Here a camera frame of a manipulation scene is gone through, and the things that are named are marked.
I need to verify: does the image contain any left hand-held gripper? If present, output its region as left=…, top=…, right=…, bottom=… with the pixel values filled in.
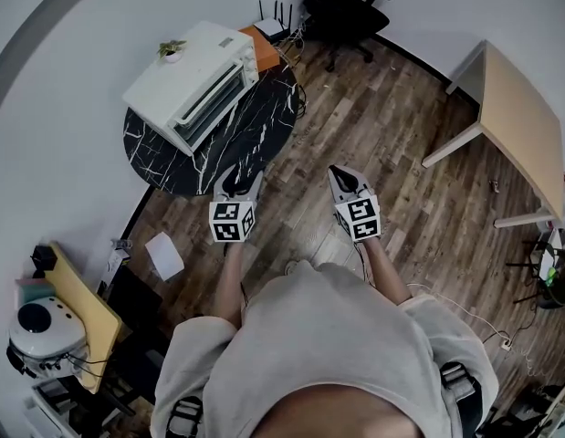
left=207, top=163, right=266, bottom=245

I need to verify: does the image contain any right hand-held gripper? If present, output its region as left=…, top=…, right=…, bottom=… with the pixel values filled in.
left=327, top=165, right=382, bottom=245

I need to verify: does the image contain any white glass oven door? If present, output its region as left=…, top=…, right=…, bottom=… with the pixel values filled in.
left=171, top=59, right=247, bottom=156

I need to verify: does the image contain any white oven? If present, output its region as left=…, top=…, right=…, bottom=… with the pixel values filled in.
left=121, top=19, right=261, bottom=157

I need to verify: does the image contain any person's left forearm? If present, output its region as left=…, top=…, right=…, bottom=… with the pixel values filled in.
left=213, top=242, right=246, bottom=328

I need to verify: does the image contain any person's right forearm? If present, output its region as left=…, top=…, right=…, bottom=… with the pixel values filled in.
left=361, top=237, right=413, bottom=308

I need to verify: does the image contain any black marble round table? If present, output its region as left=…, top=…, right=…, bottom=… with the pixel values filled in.
left=121, top=61, right=299, bottom=197

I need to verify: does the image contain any white paper sheet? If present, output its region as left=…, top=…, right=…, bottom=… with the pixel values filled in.
left=143, top=232, right=186, bottom=281

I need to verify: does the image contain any orange box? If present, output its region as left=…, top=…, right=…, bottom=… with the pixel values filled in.
left=238, top=25, right=282, bottom=73

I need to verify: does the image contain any long white box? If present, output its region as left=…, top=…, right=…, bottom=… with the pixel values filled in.
left=99, top=239, right=132, bottom=296

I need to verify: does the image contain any person's grey sweatshirt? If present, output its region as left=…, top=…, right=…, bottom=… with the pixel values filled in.
left=150, top=262, right=500, bottom=438

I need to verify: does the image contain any small potted plant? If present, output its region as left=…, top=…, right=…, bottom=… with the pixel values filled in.
left=156, top=38, right=188, bottom=65

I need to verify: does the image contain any black computer case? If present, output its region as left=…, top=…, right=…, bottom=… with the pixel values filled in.
left=101, top=266, right=163, bottom=332

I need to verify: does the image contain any white router with black antennas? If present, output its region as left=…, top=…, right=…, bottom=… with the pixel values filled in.
left=253, top=0, right=295, bottom=45

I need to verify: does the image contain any black office chair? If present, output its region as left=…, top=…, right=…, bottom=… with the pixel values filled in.
left=71, top=326, right=172, bottom=423
left=299, top=0, right=393, bottom=73

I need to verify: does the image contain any light wooden table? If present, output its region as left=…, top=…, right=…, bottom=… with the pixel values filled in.
left=421, top=38, right=565, bottom=230

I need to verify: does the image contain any yellow desk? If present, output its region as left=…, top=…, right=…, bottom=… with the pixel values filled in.
left=47, top=240, right=124, bottom=394

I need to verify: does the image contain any black metal stand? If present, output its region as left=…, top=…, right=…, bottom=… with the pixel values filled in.
left=505, top=228, right=565, bottom=309

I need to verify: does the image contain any small black box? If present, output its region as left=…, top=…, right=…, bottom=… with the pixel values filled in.
left=30, top=243, right=59, bottom=273

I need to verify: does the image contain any white domed device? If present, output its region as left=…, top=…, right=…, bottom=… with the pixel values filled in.
left=6, top=295, right=89, bottom=378

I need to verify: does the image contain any pastel book stack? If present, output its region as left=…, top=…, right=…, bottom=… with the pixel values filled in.
left=15, top=276, right=53, bottom=308

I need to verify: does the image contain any bundle of cables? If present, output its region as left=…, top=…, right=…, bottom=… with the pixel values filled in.
left=277, top=20, right=310, bottom=70

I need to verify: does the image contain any black grey shoulder strap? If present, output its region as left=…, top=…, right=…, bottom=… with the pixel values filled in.
left=439, top=360, right=484, bottom=438
left=165, top=394, right=204, bottom=438

